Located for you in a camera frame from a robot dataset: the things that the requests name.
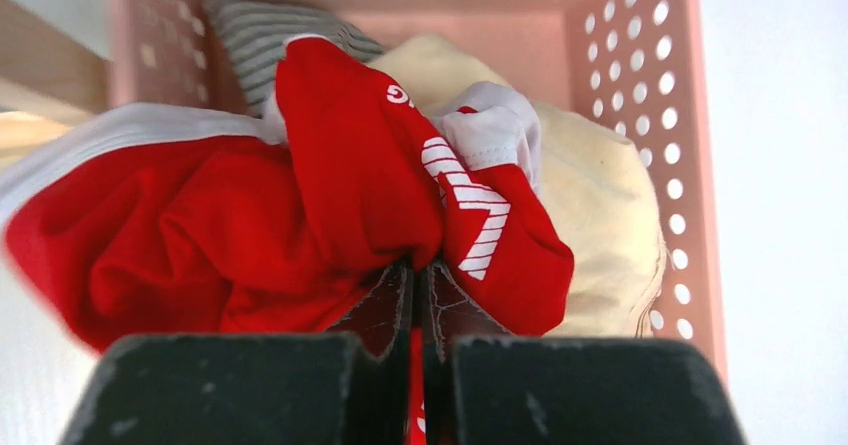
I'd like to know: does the grey striped underwear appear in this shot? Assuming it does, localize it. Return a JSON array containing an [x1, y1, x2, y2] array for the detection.
[[203, 0, 385, 116]]

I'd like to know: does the wooden clothes rack frame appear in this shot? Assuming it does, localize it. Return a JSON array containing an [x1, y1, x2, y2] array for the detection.
[[1, 0, 109, 168]]

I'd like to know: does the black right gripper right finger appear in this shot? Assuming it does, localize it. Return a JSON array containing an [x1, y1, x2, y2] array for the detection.
[[421, 261, 745, 444]]

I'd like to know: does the pink perforated plastic basket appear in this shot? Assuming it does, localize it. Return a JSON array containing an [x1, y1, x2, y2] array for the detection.
[[107, 0, 727, 373]]

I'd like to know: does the red underwear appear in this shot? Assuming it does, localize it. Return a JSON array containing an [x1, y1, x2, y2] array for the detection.
[[0, 34, 576, 445]]

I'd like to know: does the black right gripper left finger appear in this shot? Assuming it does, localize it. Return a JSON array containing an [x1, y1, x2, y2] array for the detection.
[[62, 262, 414, 444]]

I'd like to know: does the beige underwear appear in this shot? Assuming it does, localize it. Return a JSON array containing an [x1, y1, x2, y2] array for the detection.
[[367, 34, 666, 338]]

